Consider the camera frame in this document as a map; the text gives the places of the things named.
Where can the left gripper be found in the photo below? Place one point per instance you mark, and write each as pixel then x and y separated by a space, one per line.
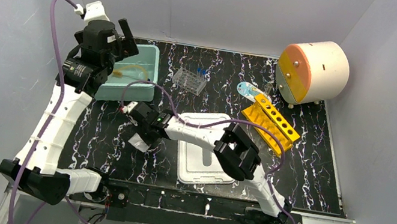
pixel 124 40

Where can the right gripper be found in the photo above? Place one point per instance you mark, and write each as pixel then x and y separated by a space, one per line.
pixel 138 129

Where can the small white plastic bag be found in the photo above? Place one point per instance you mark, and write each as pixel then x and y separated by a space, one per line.
pixel 137 142

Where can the white plastic box lid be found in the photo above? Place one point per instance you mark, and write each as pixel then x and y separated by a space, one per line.
pixel 195 164

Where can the clear plastic well plate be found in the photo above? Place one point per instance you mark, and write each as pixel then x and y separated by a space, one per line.
pixel 193 82

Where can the clear test tube blue cap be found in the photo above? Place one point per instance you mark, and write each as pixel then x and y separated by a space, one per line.
pixel 201 72

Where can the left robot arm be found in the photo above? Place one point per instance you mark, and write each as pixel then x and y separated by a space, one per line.
pixel 34 170

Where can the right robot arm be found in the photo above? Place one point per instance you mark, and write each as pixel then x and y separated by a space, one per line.
pixel 236 153

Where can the teal plastic bin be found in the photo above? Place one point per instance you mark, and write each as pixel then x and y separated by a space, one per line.
pixel 117 89

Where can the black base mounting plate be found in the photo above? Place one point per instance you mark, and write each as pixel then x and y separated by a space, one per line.
pixel 140 203

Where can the blue packaged item card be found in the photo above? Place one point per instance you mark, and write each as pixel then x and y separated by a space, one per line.
pixel 249 91

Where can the yellow test tube rack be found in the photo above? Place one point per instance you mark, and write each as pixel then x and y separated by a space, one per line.
pixel 263 113

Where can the cylindrical drawer cabinet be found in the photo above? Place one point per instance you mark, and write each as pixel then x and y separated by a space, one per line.
pixel 311 72

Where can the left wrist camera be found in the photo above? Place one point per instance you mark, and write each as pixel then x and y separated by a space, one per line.
pixel 92 11

